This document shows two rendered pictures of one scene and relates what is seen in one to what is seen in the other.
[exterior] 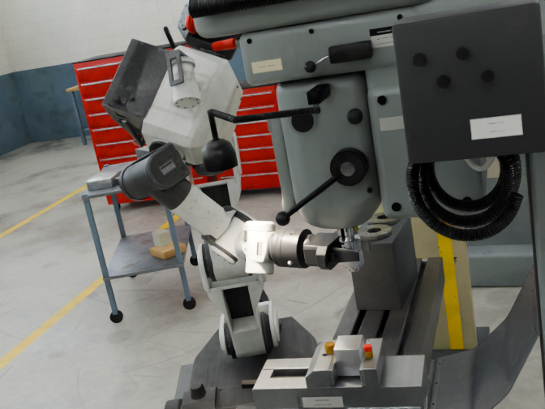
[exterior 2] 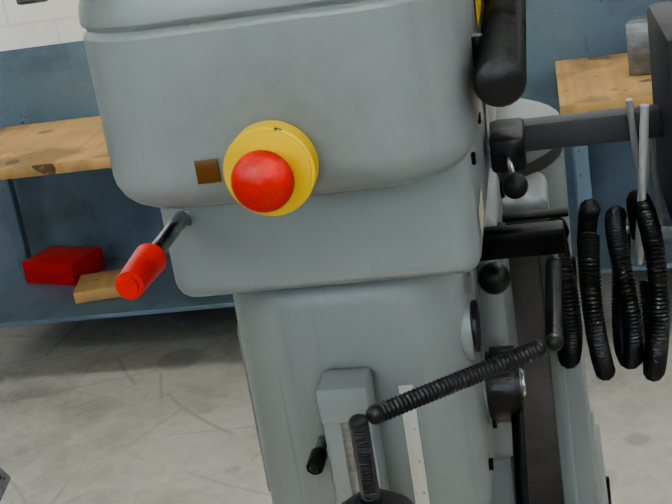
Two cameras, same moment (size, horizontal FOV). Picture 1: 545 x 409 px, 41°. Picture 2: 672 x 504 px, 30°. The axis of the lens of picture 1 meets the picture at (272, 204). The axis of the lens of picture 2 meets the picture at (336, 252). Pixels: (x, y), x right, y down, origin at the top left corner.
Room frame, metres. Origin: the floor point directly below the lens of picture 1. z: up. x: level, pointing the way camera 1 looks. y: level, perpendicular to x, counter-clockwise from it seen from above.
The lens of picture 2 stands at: (1.64, 0.85, 1.97)
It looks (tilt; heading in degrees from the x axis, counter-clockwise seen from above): 19 degrees down; 261
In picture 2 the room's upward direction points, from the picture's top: 9 degrees counter-clockwise
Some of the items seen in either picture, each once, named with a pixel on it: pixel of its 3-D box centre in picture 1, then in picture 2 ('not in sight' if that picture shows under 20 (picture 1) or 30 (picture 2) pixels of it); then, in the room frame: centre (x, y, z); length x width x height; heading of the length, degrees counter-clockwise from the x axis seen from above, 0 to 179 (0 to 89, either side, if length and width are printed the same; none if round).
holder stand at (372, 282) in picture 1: (384, 258); not in sight; (1.84, -0.27, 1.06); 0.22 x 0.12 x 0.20; 155
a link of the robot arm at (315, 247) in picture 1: (314, 250); not in sight; (1.53, -0.07, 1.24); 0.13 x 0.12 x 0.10; 147
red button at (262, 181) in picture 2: (194, 23); (264, 179); (1.56, 0.09, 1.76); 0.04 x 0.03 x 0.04; 160
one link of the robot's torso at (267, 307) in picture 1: (249, 329); not in sight; (2.36, 0.16, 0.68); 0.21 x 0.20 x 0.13; 178
